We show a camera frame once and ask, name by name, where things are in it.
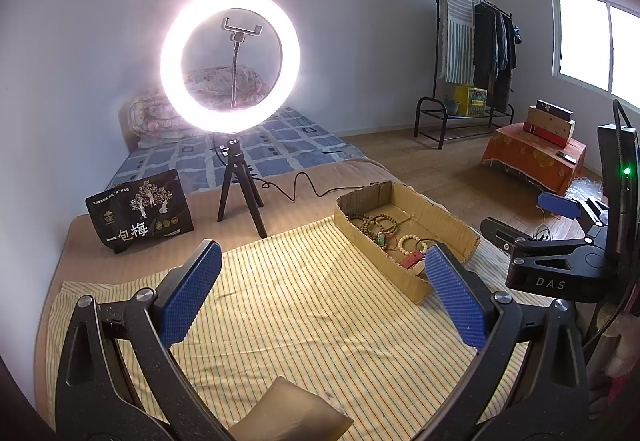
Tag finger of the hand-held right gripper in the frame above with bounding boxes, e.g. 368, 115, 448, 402
539, 191, 608, 234
481, 217, 586, 254

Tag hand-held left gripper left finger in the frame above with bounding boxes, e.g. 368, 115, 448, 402
55, 238, 236, 441

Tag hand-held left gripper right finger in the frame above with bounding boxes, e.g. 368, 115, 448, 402
424, 243, 591, 441

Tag cardboard box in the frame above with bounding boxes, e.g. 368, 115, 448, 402
334, 180, 481, 306

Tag red string bracelet green bead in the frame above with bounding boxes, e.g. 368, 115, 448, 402
375, 232, 436, 252

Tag person's right forearm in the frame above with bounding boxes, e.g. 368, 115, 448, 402
602, 311, 640, 379

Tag bubble wrap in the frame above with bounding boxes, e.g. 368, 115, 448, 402
565, 174, 608, 212

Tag table with orange cloth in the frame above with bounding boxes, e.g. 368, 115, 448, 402
481, 122, 588, 196

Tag red flat box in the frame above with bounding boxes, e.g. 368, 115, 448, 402
524, 122, 568, 148

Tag brown flat box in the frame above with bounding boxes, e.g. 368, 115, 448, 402
526, 106, 576, 142

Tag black printed snack bag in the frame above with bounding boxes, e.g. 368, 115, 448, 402
85, 168, 196, 254

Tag dark flat box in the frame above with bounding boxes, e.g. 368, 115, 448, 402
536, 100, 575, 119

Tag yellow striped cloth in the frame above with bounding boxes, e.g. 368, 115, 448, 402
45, 214, 531, 441

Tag black tripod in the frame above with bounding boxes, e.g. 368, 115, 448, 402
216, 136, 268, 239

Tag yellow box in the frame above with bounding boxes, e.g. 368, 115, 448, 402
453, 84, 488, 117

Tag tan bed sheet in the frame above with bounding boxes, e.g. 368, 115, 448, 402
32, 160, 416, 427

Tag black clothes rack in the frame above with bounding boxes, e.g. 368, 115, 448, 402
413, 0, 516, 151

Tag tan flat object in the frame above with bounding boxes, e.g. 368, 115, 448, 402
232, 376, 353, 441

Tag window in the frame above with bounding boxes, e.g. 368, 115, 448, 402
550, 0, 640, 114

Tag dark hanging clothes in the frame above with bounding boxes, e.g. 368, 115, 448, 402
472, 1, 523, 112

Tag folded floral quilt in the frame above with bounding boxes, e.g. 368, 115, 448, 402
127, 65, 271, 152

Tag blue patterned bed sheet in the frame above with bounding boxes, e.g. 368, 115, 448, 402
107, 105, 373, 194

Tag striped hanging towel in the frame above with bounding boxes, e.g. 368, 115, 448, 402
439, 0, 476, 84

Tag phone holder on gooseneck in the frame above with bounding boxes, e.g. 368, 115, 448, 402
221, 16, 263, 109

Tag cream bead bracelet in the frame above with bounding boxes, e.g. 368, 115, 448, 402
398, 233, 432, 256

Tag brown wooden bead bracelet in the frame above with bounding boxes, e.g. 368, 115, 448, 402
346, 212, 375, 236
367, 215, 401, 242

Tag ring light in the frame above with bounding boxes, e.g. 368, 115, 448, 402
160, 0, 301, 132

